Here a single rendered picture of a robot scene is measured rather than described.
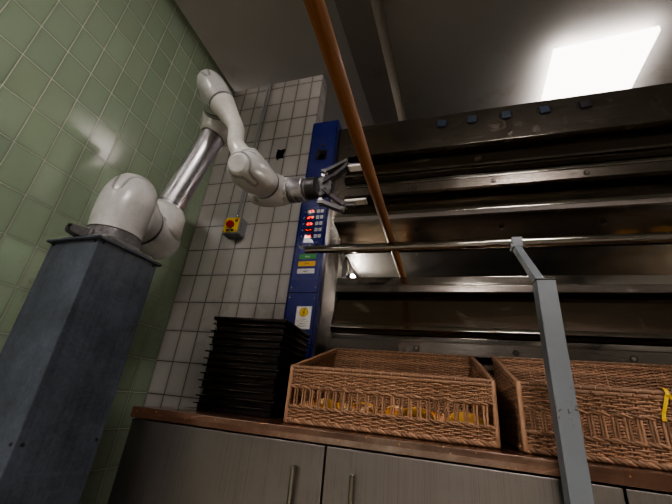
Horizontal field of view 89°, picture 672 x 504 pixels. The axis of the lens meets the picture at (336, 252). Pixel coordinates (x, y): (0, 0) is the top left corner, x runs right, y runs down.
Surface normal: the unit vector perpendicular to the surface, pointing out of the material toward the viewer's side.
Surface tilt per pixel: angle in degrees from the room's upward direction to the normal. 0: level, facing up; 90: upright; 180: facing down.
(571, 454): 90
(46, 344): 90
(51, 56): 90
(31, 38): 90
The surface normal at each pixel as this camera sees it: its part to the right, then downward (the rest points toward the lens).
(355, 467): -0.28, -0.41
